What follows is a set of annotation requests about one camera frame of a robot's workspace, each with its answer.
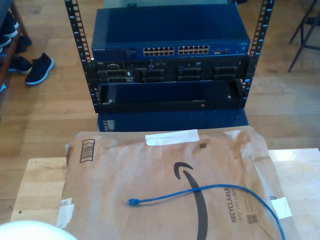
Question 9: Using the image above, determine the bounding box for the black rack frame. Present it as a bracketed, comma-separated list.
[64, 0, 276, 113]

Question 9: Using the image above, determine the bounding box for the black rack server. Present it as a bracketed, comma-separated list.
[93, 57, 247, 85]

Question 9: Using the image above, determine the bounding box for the dark blue flat device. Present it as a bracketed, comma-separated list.
[96, 111, 250, 133]

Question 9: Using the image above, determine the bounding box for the dark shoe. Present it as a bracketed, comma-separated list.
[14, 35, 33, 54]

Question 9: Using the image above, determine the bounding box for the brown paper mailer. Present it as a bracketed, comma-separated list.
[56, 125, 301, 240]

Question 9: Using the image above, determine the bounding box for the blue network cable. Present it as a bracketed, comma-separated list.
[125, 183, 288, 240]

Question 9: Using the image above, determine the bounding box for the dark sneaker white sole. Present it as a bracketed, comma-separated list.
[24, 52, 55, 86]
[8, 55, 33, 75]
[0, 11, 20, 38]

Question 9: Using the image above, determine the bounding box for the wooden shoe rack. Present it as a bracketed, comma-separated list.
[0, 0, 30, 106]

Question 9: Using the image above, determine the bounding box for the blue network switch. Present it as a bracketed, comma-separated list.
[91, 4, 251, 61]

